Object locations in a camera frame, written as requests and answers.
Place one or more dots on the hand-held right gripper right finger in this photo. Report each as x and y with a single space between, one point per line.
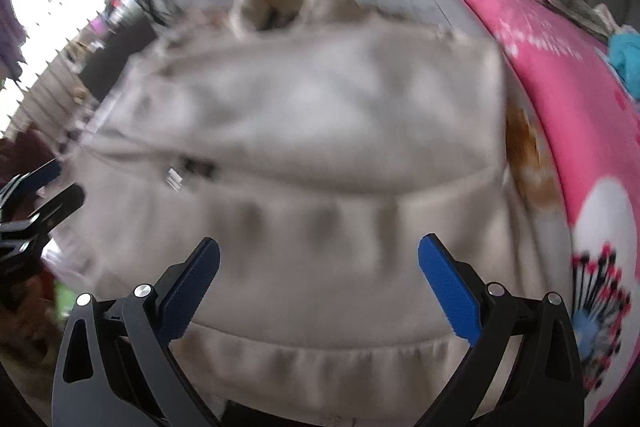
445 287

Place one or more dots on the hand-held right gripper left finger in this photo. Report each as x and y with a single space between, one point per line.
192 287

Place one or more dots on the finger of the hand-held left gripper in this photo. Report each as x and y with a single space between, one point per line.
42 177
57 207

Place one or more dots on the beige zip jacket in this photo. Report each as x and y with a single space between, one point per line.
310 132

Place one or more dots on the hanging dark clothes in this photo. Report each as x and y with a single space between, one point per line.
9 32

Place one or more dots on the green paper bag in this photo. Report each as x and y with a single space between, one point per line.
64 302

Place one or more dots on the metal window railing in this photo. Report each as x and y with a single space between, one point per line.
55 72

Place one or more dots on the black cabinet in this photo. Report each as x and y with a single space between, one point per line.
120 57

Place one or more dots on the pink floral blanket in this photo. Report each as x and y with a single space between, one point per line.
575 107

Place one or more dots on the teal cloth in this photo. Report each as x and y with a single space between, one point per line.
625 57

